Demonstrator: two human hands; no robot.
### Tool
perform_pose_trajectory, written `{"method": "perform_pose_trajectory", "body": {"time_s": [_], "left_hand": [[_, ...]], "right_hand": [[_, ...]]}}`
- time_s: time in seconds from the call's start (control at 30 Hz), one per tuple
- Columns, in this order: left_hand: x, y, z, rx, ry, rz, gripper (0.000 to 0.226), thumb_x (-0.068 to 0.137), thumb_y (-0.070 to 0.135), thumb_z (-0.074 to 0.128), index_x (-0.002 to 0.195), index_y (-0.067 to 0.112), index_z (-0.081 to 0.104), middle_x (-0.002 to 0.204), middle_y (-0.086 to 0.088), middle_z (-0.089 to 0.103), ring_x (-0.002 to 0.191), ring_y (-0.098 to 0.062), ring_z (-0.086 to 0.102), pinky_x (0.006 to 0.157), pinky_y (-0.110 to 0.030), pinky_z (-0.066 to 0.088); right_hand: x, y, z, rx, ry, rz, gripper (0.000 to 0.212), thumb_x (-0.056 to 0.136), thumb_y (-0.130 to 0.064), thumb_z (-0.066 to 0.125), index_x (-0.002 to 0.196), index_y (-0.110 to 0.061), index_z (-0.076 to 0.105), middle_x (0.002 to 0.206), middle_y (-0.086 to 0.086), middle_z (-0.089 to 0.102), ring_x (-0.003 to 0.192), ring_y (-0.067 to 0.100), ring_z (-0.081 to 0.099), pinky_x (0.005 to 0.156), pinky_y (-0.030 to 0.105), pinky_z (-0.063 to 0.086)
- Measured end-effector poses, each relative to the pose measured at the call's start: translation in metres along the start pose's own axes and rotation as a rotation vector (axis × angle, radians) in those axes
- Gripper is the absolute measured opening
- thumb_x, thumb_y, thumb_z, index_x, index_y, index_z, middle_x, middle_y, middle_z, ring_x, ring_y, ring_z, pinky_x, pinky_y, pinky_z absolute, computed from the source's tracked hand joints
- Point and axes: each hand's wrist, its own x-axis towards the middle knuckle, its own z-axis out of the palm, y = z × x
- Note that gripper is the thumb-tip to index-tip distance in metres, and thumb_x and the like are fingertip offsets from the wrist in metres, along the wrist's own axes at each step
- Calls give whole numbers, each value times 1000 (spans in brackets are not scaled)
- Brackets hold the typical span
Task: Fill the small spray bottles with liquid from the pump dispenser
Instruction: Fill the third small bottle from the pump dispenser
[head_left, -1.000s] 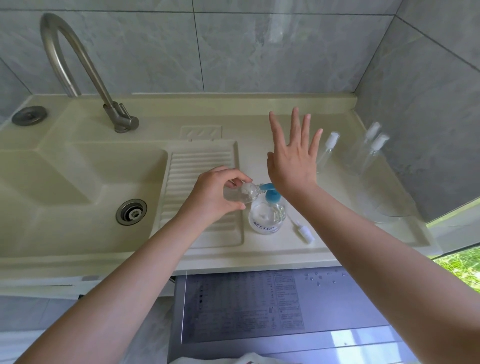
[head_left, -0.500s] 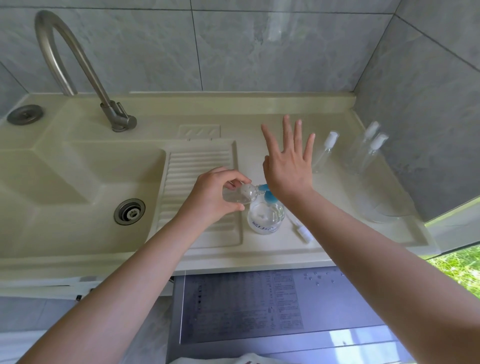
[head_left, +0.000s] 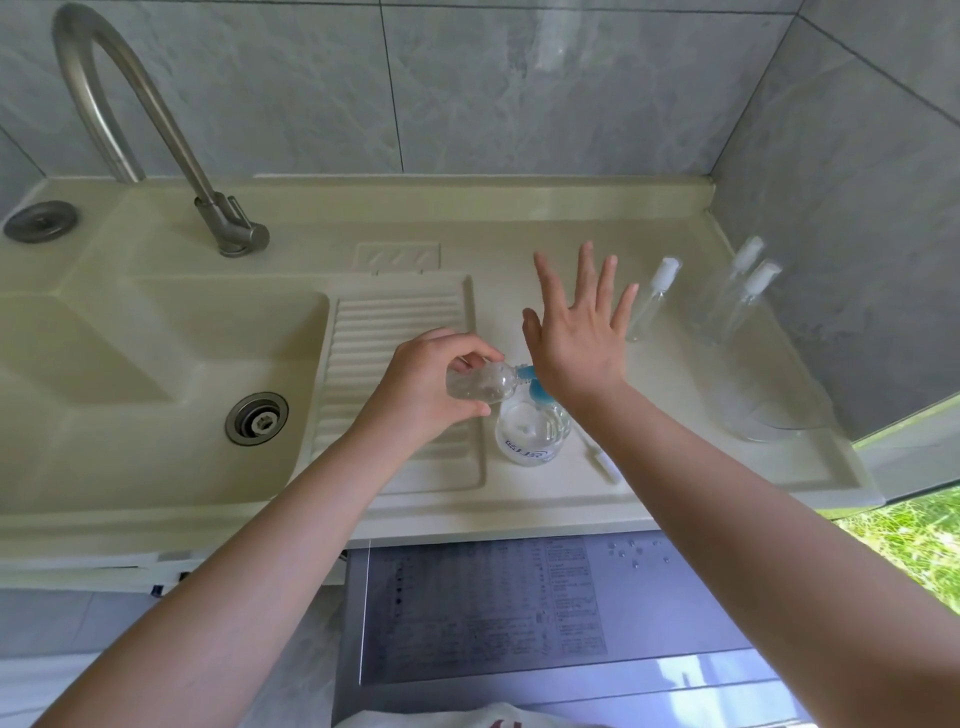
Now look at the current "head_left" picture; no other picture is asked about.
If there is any person's left hand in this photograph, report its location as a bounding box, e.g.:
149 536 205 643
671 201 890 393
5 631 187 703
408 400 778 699
352 326 506 451

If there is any person's right hand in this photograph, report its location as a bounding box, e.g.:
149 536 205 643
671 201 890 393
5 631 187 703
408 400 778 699
521 240 640 414

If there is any small clear bottle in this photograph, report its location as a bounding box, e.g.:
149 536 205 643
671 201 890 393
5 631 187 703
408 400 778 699
626 256 684 344
689 266 745 335
707 290 763 348
446 359 530 404

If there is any clear hand sanitizer pump bottle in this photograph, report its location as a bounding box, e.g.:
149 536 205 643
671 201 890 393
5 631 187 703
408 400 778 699
494 365 573 468

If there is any person's right forearm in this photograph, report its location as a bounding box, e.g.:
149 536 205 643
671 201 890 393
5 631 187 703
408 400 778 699
581 382 960 728

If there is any person's left forearm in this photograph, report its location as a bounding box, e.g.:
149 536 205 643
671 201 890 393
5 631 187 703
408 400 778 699
33 423 410 728

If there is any person's white shirt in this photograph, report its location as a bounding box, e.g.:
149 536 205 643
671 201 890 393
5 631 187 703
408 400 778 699
333 702 601 728

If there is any steel sink drain strainer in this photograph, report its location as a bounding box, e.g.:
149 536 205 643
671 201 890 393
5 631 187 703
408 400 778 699
224 391 290 448

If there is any grey washing machine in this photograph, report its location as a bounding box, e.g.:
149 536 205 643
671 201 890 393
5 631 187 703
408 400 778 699
333 530 819 728

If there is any cream sink with washboard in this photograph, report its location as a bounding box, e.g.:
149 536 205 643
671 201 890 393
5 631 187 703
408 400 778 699
0 174 886 594

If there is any curved steel faucet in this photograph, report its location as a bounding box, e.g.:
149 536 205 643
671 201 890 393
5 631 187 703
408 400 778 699
52 2 271 259

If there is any glass window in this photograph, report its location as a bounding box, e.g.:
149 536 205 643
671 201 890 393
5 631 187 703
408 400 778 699
821 393 960 616

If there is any white cabinet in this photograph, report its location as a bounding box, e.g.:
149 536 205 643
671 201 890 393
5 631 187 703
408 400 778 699
0 554 346 595

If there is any round steel hole cover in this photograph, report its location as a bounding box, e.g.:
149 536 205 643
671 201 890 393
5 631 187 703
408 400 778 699
2 200 80 244

